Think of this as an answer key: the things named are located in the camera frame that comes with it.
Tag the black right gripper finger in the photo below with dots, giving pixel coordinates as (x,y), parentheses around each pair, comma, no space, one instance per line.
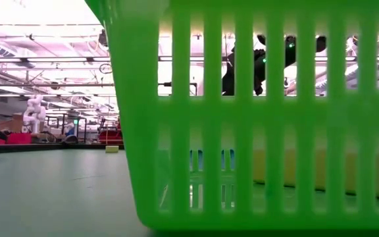
(258,85)
(229,85)

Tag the yellow-green arch block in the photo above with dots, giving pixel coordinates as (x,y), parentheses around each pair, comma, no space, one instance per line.
(288,168)

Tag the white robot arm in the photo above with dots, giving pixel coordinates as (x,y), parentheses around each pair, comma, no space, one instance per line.
(35,112)

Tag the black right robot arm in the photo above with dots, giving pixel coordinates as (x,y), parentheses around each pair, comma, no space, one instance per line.
(290,56)

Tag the green plastic basket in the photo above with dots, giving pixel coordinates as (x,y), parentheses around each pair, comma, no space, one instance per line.
(137,98)

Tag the red cart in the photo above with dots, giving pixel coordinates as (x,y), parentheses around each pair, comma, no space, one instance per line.
(110,135)

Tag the small yellow cube block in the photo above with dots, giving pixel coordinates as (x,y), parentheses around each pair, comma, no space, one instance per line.
(112,149)

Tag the black metal rack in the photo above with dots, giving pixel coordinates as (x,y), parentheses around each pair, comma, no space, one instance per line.
(62,118)

